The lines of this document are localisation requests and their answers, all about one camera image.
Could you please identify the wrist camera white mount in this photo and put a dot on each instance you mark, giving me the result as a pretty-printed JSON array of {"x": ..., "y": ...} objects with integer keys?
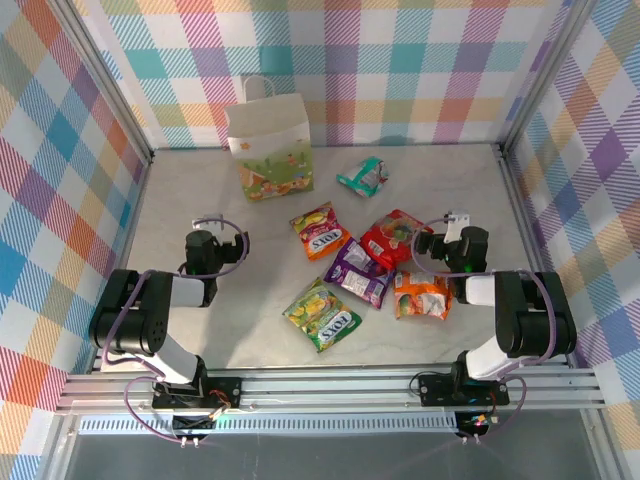
[
  {"x": 210, "y": 220},
  {"x": 456, "y": 227}
]

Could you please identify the green Fox's candy bag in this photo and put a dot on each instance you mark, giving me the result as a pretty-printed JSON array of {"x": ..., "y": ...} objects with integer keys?
[{"x": 320, "y": 320}]

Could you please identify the red snack packet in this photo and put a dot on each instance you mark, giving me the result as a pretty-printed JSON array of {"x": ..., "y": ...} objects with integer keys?
[{"x": 385, "y": 240}]

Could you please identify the black base plate left arm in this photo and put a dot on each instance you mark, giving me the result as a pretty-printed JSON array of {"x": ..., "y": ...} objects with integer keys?
[{"x": 225, "y": 387}]

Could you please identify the small black controller box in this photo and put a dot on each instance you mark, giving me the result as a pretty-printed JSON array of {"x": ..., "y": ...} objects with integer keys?
[
  {"x": 192, "y": 425},
  {"x": 472, "y": 425}
]

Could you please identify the black base plate right arm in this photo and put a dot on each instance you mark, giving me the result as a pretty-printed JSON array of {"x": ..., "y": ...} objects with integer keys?
[{"x": 435, "y": 390}]

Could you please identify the teal snack packet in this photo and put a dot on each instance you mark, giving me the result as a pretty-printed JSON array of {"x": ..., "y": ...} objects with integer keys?
[{"x": 362, "y": 180}]

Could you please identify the aluminium side rail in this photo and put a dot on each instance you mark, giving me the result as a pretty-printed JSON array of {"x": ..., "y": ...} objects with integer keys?
[{"x": 516, "y": 200}]

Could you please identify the orange Fox's candy bag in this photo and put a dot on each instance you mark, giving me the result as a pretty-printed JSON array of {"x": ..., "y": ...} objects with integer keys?
[{"x": 320, "y": 235}]

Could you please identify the orange and silver snack packet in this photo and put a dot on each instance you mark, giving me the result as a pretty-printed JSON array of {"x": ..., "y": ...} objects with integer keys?
[{"x": 420, "y": 300}]

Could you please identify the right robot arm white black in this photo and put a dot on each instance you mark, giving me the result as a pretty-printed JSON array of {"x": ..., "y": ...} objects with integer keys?
[{"x": 530, "y": 320}]

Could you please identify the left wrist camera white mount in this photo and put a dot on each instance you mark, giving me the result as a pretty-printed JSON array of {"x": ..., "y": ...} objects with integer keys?
[{"x": 210, "y": 220}]

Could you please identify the aluminium frame post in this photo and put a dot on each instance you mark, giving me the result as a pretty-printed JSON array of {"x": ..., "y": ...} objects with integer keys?
[
  {"x": 545, "y": 75},
  {"x": 102, "y": 75}
]

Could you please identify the aluminium frame rail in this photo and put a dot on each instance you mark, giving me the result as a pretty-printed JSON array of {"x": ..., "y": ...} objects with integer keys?
[{"x": 325, "y": 390}]

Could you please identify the purple snack packet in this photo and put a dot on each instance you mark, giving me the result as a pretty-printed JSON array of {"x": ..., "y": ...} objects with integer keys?
[{"x": 357, "y": 275}]

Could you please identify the white printed paper bag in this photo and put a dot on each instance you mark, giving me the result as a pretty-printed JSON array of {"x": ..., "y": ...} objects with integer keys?
[{"x": 270, "y": 170}]

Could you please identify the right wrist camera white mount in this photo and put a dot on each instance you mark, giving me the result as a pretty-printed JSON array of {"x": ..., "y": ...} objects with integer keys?
[{"x": 456, "y": 227}]

